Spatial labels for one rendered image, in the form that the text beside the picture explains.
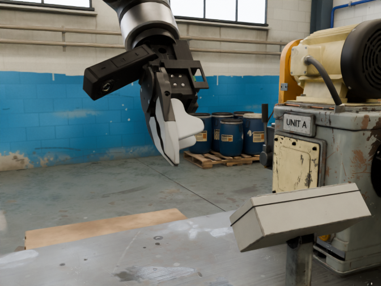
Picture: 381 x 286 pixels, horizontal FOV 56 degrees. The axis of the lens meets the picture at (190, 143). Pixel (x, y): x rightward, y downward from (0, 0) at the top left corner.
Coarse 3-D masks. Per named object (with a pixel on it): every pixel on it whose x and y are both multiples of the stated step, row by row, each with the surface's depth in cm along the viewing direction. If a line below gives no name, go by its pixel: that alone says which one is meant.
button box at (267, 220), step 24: (288, 192) 45; (312, 192) 46; (336, 192) 47; (240, 216) 45; (264, 216) 42; (288, 216) 43; (312, 216) 44; (336, 216) 45; (360, 216) 46; (240, 240) 46; (264, 240) 43
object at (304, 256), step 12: (288, 240) 47; (300, 240) 46; (312, 240) 47; (288, 252) 49; (300, 252) 47; (312, 252) 48; (288, 264) 49; (300, 264) 47; (288, 276) 49; (300, 276) 47
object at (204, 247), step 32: (160, 224) 108; (192, 224) 108; (224, 224) 108; (0, 256) 88; (32, 256) 88; (64, 256) 88; (96, 256) 88; (128, 256) 88; (160, 256) 88; (192, 256) 88; (224, 256) 88; (256, 256) 88
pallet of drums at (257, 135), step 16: (224, 112) 590; (240, 112) 595; (208, 128) 550; (224, 128) 530; (240, 128) 531; (256, 128) 538; (208, 144) 555; (224, 144) 532; (240, 144) 534; (256, 144) 542; (192, 160) 547; (208, 160) 513; (224, 160) 524; (240, 160) 533
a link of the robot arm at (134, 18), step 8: (136, 8) 55; (144, 8) 54; (152, 8) 54; (160, 8) 55; (168, 8) 57; (128, 16) 55; (136, 16) 54; (144, 16) 53; (152, 16) 53; (160, 16) 54; (168, 16) 55; (128, 24) 54; (136, 24) 53; (144, 24) 53; (152, 24) 53; (160, 24) 54; (168, 24) 54; (128, 32) 54; (136, 32) 54; (176, 32) 56; (128, 40) 55; (128, 48) 56
